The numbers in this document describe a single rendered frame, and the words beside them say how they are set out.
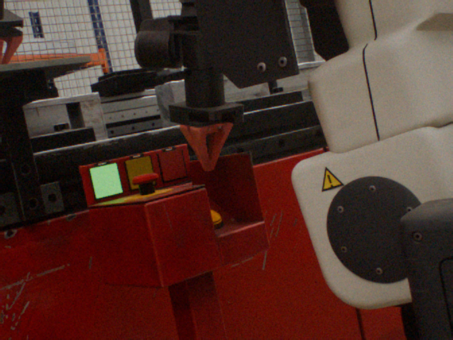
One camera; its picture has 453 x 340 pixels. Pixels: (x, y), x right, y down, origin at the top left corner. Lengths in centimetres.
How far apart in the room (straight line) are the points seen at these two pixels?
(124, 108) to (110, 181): 66
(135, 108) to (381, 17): 112
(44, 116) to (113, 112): 41
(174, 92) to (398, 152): 89
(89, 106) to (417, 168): 84
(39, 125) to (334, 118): 75
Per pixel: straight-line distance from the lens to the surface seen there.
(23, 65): 108
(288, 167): 155
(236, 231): 105
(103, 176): 111
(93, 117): 141
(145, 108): 180
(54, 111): 137
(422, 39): 71
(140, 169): 114
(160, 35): 107
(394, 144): 69
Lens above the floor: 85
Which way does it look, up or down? 3 degrees down
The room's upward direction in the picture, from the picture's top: 12 degrees counter-clockwise
